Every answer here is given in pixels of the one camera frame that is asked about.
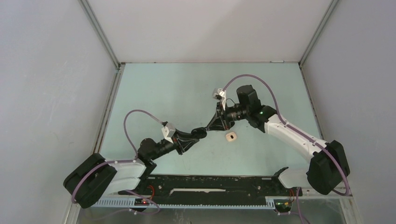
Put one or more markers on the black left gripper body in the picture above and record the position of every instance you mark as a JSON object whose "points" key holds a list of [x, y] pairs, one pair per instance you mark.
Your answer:
{"points": [[178, 145]]}

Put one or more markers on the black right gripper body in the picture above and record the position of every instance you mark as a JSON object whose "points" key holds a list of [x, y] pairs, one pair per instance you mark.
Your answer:
{"points": [[233, 113]]}

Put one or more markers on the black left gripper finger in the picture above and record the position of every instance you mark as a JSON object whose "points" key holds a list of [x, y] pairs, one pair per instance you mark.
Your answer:
{"points": [[181, 134], [187, 144]]}

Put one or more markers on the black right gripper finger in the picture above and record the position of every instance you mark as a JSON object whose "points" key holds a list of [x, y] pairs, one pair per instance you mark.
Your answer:
{"points": [[215, 119], [219, 126]]}

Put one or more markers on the black oval charging case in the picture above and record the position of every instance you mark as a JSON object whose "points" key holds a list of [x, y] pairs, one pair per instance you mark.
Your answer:
{"points": [[199, 133]]}

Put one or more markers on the pink charging case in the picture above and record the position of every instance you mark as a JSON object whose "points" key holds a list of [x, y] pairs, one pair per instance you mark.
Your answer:
{"points": [[231, 136]]}

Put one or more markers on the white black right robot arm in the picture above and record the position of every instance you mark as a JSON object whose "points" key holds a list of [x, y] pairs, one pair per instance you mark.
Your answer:
{"points": [[328, 165]]}

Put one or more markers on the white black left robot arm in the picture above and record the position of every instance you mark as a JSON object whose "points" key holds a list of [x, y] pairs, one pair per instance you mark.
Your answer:
{"points": [[97, 176]]}

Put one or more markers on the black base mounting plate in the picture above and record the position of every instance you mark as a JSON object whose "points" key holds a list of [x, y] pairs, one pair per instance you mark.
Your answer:
{"points": [[194, 189]]}

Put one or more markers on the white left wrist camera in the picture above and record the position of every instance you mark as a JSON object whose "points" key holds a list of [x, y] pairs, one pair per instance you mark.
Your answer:
{"points": [[168, 131]]}

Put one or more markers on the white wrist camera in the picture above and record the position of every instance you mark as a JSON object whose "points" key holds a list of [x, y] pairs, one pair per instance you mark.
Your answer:
{"points": [[219, 94], [168, 131]]}

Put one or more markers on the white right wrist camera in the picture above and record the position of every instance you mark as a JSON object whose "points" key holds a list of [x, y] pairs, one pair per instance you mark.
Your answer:
{"points": [[219, 94]]}

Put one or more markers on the grey slotted cable duct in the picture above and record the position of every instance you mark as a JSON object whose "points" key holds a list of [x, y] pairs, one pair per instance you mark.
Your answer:
{"points": [[113, 202]]}

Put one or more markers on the aluminium frame rail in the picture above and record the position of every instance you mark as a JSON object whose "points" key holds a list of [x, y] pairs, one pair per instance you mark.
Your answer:
{"points": [[309, 208]]}

